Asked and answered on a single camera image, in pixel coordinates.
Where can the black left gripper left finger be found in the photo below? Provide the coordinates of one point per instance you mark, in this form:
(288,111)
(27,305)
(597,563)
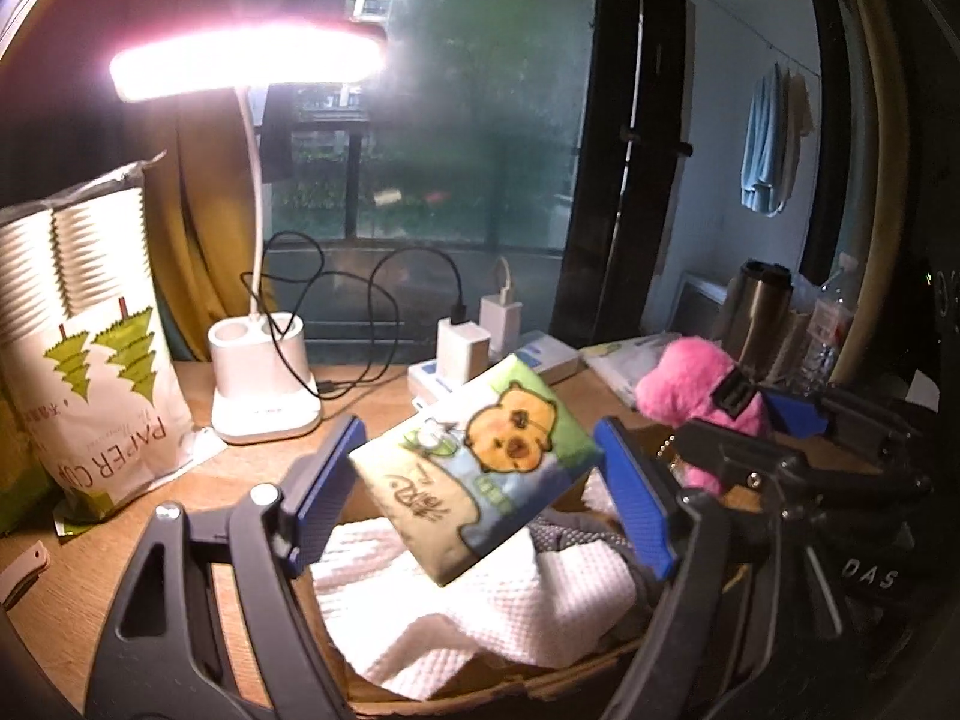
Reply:
(162,652)

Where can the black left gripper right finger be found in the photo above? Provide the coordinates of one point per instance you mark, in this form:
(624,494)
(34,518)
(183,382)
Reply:
(684,536)

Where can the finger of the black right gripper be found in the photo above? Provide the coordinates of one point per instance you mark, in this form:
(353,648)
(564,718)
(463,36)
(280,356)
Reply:
(735,458)
(840,413)

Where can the pink plush toy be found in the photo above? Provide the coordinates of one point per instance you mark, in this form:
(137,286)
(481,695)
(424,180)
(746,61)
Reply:
(696,379)

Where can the grey sock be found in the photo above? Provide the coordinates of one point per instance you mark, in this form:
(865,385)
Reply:
(554,531)

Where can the white towel cloth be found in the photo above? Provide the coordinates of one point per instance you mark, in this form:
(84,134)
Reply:
(410,636)

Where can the cartoon printed pouch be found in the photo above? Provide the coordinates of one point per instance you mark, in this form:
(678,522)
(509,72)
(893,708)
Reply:
(464,474)

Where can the clear water bottle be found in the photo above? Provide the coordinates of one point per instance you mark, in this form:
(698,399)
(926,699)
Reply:
(828,327)

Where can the white cloth pack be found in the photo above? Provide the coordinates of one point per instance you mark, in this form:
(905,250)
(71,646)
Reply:
(622,364)

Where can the steel thermos cup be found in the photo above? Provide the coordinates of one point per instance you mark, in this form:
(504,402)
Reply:
(753,313)

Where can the pink folding knife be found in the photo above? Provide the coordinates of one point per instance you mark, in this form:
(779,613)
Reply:
(25,569)

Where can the brown cardboard box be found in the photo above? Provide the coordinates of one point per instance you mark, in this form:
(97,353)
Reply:
(488,687)

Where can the green paper cup bag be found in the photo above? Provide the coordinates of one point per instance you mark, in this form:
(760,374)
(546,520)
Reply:
(23,480)

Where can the hanging blue shirt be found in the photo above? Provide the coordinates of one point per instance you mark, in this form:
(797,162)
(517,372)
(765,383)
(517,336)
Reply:
(779,118)

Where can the white charger rear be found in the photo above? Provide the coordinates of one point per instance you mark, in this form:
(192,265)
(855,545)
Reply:
(500,314)

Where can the white desk lamp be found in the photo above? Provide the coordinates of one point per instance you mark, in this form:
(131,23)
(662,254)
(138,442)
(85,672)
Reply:
(263,388)

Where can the white paper cup bag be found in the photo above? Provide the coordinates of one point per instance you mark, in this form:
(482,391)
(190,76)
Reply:
(84,354)

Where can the white charger with black cable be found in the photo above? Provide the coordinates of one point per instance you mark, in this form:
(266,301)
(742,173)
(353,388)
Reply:
(462,352)

